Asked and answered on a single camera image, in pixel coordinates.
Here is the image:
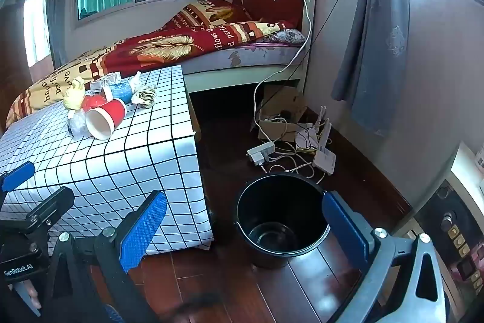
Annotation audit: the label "person's left hand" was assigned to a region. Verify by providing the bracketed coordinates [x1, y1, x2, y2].
[21, 279, 42, 310]

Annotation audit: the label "yellow crumpled wrapper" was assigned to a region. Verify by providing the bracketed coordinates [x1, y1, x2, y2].
[62, 76, 87, 112]

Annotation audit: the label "tangled white cables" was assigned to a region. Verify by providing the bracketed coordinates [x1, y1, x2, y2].
[261, 153, 326, 188]

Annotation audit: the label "beige paper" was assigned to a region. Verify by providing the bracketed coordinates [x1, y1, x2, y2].
[133, 84, 159, 110]

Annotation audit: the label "blue-grey patterned curtain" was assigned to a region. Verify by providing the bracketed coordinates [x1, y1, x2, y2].
[331, 0, 411, 138]

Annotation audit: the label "red paper cup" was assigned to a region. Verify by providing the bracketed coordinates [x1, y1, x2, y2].
[85, 98, 127, 141]

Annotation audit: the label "patterned pillow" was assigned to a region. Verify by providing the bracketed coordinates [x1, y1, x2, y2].
[265, 28, 307, 44]

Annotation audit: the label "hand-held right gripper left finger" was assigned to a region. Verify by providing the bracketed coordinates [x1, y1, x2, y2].
[41, 190, 169, 323]

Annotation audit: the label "long white cable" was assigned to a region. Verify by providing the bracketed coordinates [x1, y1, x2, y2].
[251, 0, 314, 142]

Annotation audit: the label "grey floral mattress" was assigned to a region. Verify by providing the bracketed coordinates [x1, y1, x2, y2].
[181, 42, 308, 73]

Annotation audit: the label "pale blue plastic bag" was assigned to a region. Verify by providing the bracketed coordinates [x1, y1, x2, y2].
[67, 109, 91, 138]

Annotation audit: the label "brown cardboard box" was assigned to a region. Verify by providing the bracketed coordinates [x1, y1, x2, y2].
[257, 84, 309, 142]

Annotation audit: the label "white checked tablecloth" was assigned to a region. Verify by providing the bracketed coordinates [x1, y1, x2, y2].
[0, 65, 216, 255]

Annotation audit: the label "clear plastic box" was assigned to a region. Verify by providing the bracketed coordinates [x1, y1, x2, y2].
[90, 72, 122, 91]

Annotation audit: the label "white power strip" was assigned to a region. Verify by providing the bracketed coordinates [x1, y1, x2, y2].
[247, 141, 276, 165]

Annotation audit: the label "white paper sheets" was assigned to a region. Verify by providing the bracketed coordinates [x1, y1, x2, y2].
[295, 126, 319, 151]

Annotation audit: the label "black appliance with knobs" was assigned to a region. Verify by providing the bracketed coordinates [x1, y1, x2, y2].
[414, 179, 484, 293]

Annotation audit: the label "blue paper cup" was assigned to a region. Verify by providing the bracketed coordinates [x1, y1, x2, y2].
[106, 79, 134, 102]

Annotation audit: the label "white router with antennas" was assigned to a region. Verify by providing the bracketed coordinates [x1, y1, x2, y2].
[312, 105, 336, 175]

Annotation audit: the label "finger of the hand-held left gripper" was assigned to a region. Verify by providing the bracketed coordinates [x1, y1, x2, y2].
[0, 161, 36, 203]
[0, 186, 75, 256]

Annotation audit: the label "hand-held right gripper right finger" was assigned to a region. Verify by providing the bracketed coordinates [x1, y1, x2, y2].
[321, 190, 452, 323]

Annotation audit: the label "narrow window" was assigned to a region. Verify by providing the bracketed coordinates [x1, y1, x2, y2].
[22, 0, 52, 67]

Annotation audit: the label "black plastic bucket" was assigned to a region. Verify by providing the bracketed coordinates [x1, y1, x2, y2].
[234, 173, 333, 269]

